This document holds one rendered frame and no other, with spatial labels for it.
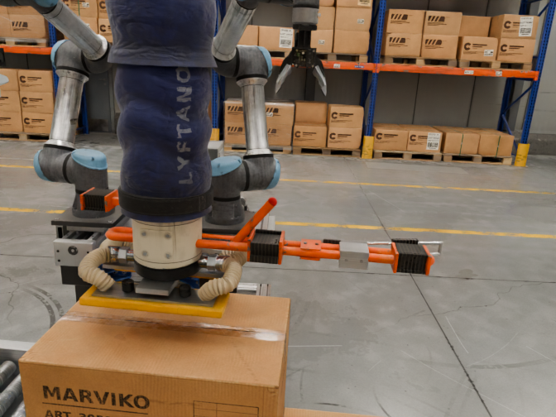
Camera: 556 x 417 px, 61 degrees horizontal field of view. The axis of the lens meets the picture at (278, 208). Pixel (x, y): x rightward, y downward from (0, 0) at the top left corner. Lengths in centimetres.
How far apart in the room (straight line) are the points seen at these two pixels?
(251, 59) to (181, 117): 78
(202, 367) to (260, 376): 14
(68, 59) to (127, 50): 92
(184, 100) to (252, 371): 62
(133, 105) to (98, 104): 921
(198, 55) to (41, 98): 832
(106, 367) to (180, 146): 52
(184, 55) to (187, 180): 27
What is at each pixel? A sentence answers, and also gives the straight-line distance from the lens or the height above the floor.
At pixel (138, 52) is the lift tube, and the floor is 162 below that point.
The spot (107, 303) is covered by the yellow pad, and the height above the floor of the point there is 107.
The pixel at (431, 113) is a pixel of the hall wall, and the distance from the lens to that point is 1004.
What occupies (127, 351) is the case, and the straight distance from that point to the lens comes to 122.
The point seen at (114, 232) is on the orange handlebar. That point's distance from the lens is 124.
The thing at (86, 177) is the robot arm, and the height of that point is 119.
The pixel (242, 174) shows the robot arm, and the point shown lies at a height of 122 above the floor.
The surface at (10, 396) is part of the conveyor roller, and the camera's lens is 185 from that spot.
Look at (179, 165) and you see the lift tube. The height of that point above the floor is 139.
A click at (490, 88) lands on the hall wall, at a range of 1037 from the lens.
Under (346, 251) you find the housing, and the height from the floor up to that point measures 120.
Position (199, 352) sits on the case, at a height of 94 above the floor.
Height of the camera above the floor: 163
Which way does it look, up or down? 18 degrees down
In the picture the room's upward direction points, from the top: 3 degrees clockwise
